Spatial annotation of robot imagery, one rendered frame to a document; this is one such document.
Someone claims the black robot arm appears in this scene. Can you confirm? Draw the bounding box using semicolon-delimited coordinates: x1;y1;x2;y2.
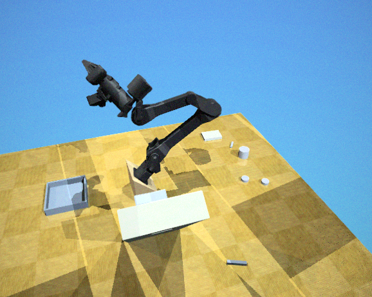
86;74;222;185

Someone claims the grey rectangular bar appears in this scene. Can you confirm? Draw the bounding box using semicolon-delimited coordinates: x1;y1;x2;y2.
227;260;246;266

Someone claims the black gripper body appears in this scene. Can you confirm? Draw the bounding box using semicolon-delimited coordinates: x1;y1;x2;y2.
86;65;124;102

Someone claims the white flat rectangular block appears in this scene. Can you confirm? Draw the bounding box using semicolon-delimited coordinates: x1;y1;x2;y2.
201;130;222;141

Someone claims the short grey cylinder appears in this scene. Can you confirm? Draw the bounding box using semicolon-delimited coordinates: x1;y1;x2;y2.
261;179;269;186
241;175;248;183

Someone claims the light blue square tray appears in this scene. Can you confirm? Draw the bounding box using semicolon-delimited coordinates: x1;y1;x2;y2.
44;175;88;216

